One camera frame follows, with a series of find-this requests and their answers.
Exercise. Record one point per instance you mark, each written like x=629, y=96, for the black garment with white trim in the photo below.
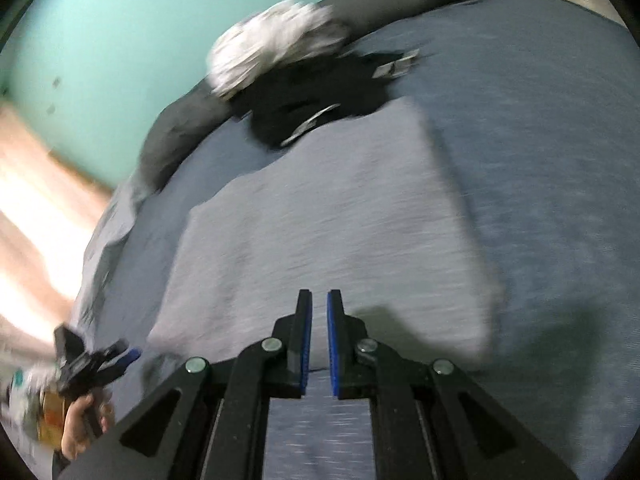
x=300, y=95

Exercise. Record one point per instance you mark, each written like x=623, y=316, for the grey knit sweater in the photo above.
x=325, y=210

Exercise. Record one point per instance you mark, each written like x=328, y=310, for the dark grey duvet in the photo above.
x=175, y=130

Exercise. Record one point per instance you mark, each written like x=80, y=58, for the blue patterned bed blanket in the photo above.
x=525, y=135

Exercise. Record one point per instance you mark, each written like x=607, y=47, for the light grey bed sheet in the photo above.
x=100, y=250

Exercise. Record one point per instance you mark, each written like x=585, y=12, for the clear plastic bag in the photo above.
x=30, y=390

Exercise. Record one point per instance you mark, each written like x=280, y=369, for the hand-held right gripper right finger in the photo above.
x=334, y=355

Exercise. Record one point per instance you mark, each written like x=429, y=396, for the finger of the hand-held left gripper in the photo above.
x=122, y=357

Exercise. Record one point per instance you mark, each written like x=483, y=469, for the person's left hand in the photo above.
x=75, y=425

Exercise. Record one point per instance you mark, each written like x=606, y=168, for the white crumpled garment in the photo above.
x=265, y=45

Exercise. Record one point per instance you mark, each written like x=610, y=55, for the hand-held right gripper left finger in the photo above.
x=304, y=355

